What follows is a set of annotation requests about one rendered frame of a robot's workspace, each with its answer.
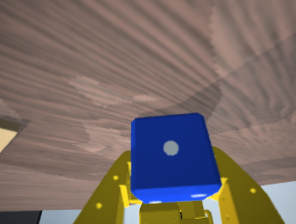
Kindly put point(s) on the tan mat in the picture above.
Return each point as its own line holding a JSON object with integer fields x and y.
{"x": 8, "y": 129}

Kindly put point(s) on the blue die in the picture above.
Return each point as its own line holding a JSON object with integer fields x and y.
{"x": 172, "y": 159}

